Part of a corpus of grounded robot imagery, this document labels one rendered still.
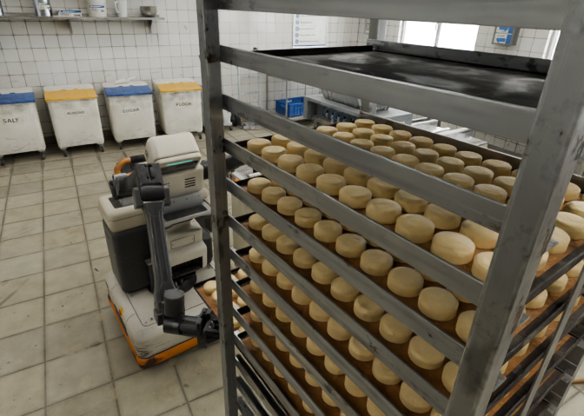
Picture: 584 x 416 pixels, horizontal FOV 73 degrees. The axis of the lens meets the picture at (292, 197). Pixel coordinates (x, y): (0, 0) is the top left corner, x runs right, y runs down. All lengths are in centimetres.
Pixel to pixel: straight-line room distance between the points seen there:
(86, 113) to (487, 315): 524
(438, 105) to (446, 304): 27
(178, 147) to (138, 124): 377
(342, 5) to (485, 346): 40
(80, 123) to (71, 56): 96
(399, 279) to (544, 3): 37
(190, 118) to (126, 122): 83
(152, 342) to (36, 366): 68
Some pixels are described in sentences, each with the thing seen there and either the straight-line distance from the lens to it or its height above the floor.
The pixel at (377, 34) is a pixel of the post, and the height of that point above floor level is 171.
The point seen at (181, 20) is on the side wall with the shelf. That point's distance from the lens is 618.
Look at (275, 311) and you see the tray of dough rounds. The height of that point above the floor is 113.
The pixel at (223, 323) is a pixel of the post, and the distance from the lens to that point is 108.
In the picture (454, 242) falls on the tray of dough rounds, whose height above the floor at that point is 151.
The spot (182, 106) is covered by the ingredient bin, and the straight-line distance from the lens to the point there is 562.
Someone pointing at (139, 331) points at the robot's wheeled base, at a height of 28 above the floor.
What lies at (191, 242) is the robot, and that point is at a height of 67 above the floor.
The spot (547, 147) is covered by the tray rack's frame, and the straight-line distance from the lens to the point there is 36.
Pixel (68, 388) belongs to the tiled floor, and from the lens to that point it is 248.
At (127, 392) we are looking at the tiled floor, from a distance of 235.
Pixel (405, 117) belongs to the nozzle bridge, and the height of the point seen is 116.
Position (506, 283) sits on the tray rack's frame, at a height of 155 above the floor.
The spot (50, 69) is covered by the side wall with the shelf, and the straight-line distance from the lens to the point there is 601.
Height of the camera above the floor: 177
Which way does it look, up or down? 26 degrees down
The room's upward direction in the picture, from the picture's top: 2 degrees clockwise
